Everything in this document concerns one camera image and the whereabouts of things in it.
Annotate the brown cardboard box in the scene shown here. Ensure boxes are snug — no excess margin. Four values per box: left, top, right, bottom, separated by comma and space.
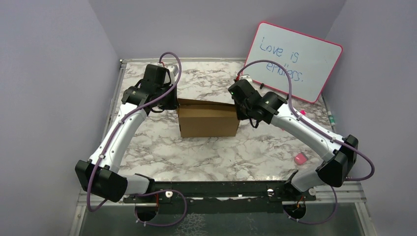
177, 98, 240, 138

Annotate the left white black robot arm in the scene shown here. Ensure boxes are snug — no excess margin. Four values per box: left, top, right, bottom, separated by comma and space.
75, 63, 180, 202

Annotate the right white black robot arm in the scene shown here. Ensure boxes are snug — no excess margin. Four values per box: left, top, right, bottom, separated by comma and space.
228, 79, 358, 200

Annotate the pink eraser block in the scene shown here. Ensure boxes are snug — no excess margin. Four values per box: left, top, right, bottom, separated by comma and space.
294, 152, 309, 165

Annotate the green capped marker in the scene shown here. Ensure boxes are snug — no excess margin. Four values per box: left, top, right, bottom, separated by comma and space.
327, 111, 335, 126

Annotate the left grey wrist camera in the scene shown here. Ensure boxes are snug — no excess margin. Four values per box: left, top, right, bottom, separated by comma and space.
164, 65, 179, 85

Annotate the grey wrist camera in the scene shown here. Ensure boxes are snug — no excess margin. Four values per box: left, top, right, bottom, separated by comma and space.
236, 74, 253, 83
164, 65, 179, 85

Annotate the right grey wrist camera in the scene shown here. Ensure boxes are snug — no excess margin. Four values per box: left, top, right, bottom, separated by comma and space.
236, 74, 253, 83

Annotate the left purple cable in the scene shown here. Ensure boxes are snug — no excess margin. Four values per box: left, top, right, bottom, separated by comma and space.
86, 52, 189, 228

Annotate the purple cable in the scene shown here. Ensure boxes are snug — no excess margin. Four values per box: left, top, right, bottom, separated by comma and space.
86, 52, 189, 228
235, 59, 376, 226

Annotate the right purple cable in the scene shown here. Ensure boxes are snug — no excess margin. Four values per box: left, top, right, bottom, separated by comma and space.
235, 59, 376, 226

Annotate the aluminium table frame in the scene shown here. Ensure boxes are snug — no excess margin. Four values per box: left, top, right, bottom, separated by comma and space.
75, 60, 360, 225

